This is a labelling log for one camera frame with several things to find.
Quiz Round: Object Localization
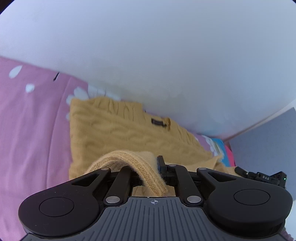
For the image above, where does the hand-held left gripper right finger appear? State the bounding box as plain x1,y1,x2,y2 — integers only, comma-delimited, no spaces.
157,155,237,207

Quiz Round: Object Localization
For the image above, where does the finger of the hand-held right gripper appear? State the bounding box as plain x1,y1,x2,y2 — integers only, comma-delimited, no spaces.
234,166,248,178

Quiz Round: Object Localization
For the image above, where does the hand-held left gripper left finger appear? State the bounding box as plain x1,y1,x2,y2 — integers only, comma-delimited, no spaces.
71,166,133,207

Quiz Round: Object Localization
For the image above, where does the yellow cable-knit cardigan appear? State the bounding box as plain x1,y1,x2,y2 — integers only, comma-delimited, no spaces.
69,97,238,197

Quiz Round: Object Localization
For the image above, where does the bright pink cloth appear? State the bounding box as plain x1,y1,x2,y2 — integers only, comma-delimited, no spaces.
222,144,234,167

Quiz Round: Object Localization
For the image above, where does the blue floral cloth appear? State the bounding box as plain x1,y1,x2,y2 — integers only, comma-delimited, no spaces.
211,138,226,159

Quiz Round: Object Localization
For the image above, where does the pink floral bed sheet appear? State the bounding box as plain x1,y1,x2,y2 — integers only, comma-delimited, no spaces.
0,56,296,241

